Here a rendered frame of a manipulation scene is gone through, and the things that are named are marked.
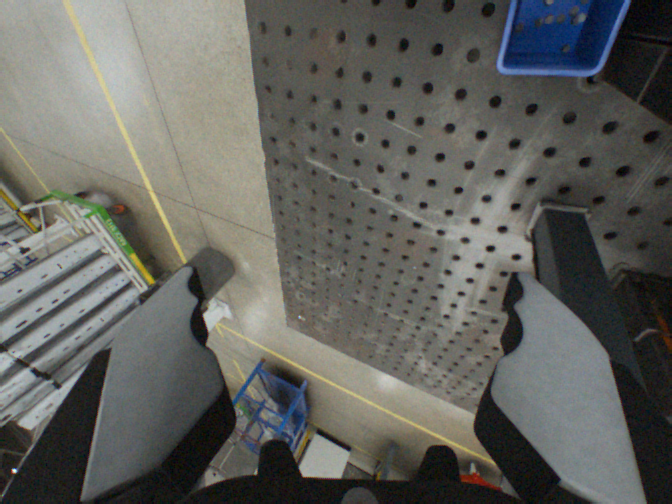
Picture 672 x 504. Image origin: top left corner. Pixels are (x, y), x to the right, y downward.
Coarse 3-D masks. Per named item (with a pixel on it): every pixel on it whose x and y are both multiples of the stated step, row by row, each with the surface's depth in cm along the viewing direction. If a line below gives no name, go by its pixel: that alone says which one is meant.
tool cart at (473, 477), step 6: (474, 462) 302; (474, 468) 296; (468, 474) 343; (474, 474) 286; (462, 480) 298; (468, 480) 290; (474, 480) 282; (480, 480) 284; (492, 486) 283; (498, 486) 289
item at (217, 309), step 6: (216, 300) 328; (210, 306) 332; (216, 306) 333; (222, 306) 332; (228, 306) 327; (210, 312) 326; (216, 312) 327; (222, 312) 336; (228, 312) 336; (204, 318) 320; (210, 318) 321; (216, 318) 329; (228, 318) 346; (210, 324) 322
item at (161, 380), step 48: (192, 288) 10; (144, 336) 7; (192, 336) 7; (144, 384) 6; (192, 384) 6; (96, 432) 5; (144, 432) 5; (192, 432) 5; (96, 480) 4; (192, 480) 5
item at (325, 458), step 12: (324, 432) 550; (312, 444) 531; (324, 444) 532; (336, 444) 536; (312, 456) 516; (324, 456) 517; (336, 456) 518; (348, 456) 520; (300, 468) 501; (312, 468) 502; (324, 468) 503; (336, 468) 504
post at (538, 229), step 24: (552, 216) 40; (576, 216) 40; (552, 240) 36; (576, 240) 36; (552, 264) 34; (576, 264) 33; (600, 264) 32; (552, 288) 32; (576, 288) 30; (600, 288) 30; (576, 312) 28; (600, 312) 27; (600, 336) 25; (624, 336) 25; (624, 360) 23
